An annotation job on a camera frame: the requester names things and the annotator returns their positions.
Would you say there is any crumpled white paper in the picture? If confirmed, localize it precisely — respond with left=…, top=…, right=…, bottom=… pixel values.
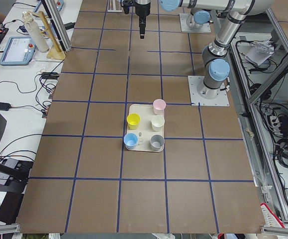
left=245, top=40, right=274, bottom=66

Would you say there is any black power adapter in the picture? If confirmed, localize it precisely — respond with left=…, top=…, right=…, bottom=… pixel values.
left=0, top=102, right=11, bottom=111

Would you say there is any white thermos bottle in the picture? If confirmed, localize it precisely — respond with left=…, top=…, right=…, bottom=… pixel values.
left=22, top=11, right=49, bottom=52

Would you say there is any yellow plastic cup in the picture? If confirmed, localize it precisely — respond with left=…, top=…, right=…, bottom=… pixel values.
left=126, top=113, right=140, bottom=130

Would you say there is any aluminium frame post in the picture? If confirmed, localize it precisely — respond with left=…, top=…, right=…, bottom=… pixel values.
left=41, top=0, right=72, bottom=52

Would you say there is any blue teach pendant tablet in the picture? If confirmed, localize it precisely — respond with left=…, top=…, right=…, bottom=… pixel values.
left=0, top=37, right=36, bottom=66

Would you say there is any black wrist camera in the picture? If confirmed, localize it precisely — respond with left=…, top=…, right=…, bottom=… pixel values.
left=120, top=0, right=134, bottom=14

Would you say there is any pink plastic cup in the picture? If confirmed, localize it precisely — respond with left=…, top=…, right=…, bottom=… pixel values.
left=153, top=99, right=167, bottom=115

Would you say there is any cream plastic cup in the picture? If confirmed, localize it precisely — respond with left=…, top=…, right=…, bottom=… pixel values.
left=151, top=115, right=165, bottom=131

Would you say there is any light blue plastic cup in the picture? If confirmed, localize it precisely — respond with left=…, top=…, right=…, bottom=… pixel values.
left=123, top=133, right=138, bottom=149

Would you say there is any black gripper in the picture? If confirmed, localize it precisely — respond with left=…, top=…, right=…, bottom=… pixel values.
left=135, top=0, right=151, bottom=39

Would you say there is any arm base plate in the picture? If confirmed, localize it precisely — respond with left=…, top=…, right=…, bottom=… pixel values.
left=179, top=13, right=211, bottom=34
left=188, top=76, right=230, bottom=107

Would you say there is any grey plastic cup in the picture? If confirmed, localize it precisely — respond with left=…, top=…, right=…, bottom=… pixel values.
left=150, top=134, right=165, bottom=151

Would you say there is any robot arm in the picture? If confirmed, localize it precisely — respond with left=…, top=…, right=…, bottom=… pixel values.
left=186, top=8, right=210, bottom=28
left=160, top=0, right=274, bottom=99

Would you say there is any wooden cup rack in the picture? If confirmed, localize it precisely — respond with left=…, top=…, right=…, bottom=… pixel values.
left=32, top=11, right=65, bottom=60

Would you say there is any cream plastic tray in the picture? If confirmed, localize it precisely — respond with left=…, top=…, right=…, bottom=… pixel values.
left=126, top=104, right=164, bottom=152

